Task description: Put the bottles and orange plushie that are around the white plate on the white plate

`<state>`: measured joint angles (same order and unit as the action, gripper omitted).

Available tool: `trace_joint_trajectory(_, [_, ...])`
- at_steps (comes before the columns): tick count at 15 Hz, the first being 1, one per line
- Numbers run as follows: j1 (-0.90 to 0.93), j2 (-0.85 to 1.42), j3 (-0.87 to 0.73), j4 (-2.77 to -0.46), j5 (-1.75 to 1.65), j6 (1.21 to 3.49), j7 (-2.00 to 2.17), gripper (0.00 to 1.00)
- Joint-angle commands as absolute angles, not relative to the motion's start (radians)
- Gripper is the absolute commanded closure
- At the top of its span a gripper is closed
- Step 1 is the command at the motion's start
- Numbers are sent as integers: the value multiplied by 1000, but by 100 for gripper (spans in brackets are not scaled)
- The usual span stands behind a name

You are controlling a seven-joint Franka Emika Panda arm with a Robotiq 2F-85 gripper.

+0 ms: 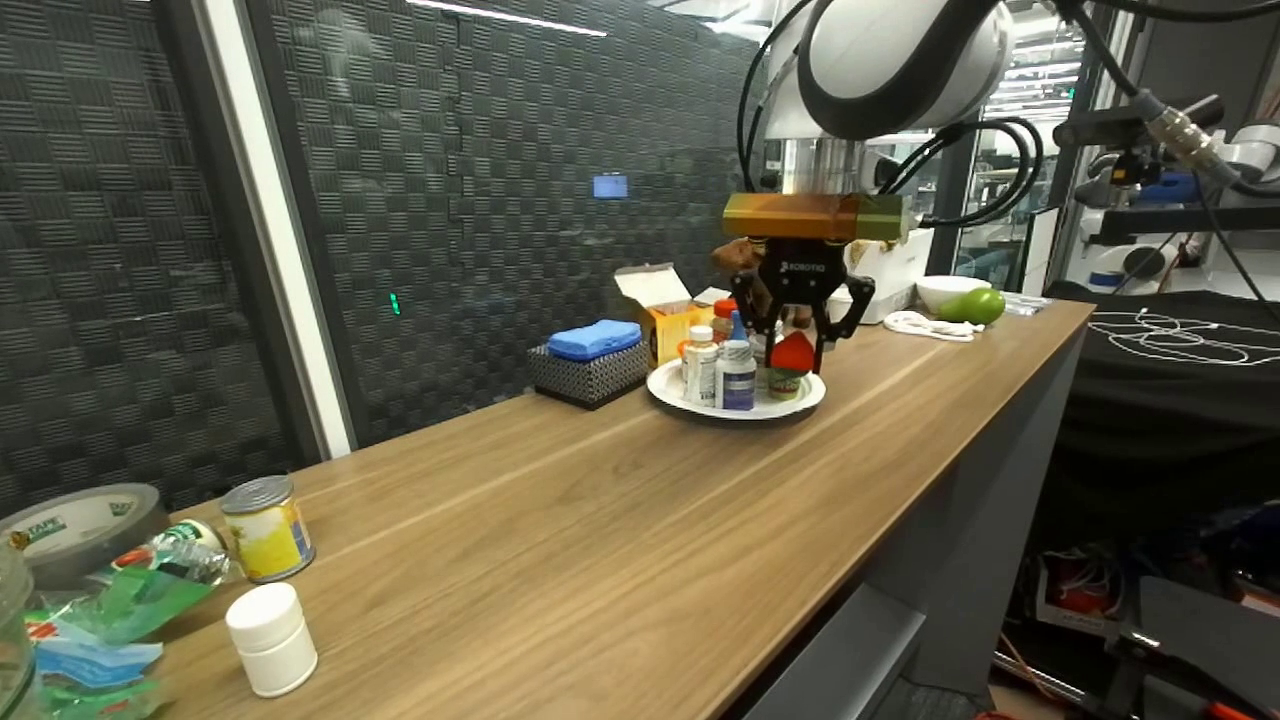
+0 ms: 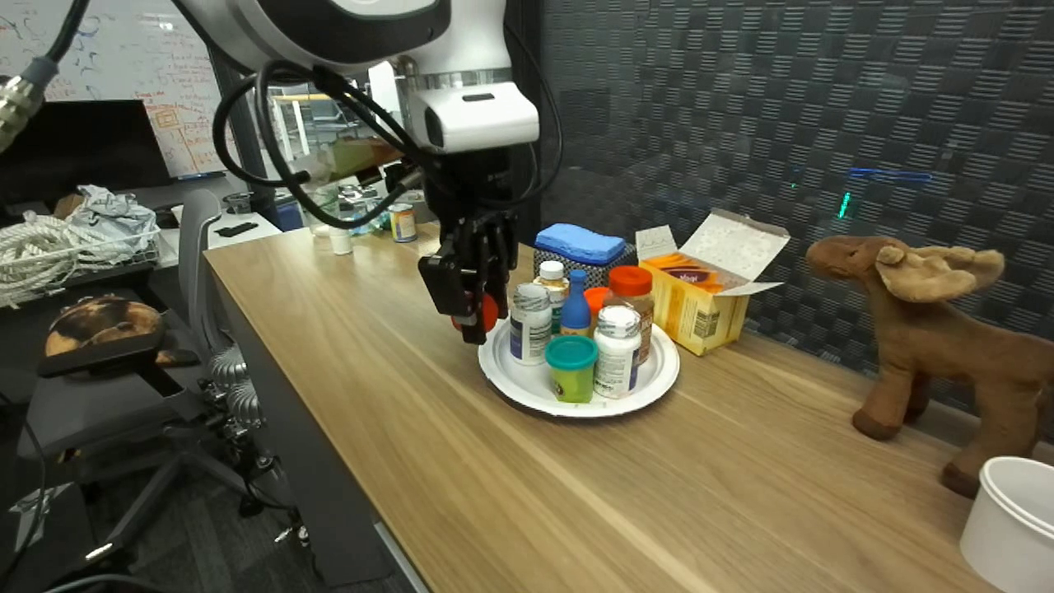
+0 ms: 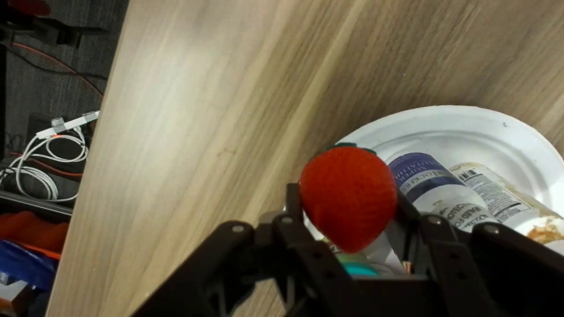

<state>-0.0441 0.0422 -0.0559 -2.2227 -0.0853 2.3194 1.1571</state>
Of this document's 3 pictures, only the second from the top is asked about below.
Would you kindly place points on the teal-lidded green dough cup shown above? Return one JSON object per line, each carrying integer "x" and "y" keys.
{"x": 572, "y": 369}

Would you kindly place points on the white lidded jar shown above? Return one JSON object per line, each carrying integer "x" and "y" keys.
{"x": 341, "y": 243}

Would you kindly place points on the open yellow cardboard box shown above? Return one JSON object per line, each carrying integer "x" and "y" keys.
{"x": 703, "y": 298}

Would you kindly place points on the yellow can silver lid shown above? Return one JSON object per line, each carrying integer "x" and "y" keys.
{"x": 402, "y": 223}

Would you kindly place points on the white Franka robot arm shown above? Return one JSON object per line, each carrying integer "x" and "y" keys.
{"x": 438, "y": 67}

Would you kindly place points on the white paper plate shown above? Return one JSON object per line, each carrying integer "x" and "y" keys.
{"x": 514, "y": 380}

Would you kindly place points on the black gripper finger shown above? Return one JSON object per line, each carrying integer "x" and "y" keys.
{"x": 494, "y": 264}
{"x": 450, "y": 280}

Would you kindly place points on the white pill bottle blue label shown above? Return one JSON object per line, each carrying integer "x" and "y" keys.
{"x": 533, "y": 324}

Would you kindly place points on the black stand pole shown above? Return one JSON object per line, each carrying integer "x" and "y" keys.
{"x": 251, "y": 165}

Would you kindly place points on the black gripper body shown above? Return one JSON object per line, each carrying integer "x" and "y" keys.
{"x": 474, "y": 187}

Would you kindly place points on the brown moose plush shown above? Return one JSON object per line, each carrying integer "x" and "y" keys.
{"x": 934, "y": 342}

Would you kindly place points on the white plastic tub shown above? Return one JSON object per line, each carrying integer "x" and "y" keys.
{"x": 1015, "y": 527}

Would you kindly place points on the white pill bottle grey lid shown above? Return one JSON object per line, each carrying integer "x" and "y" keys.
{"x": 616, "y": 353}

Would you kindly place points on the orange-lidded spice jar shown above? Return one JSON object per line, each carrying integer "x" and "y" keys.
{"x": 635, "y": 293}

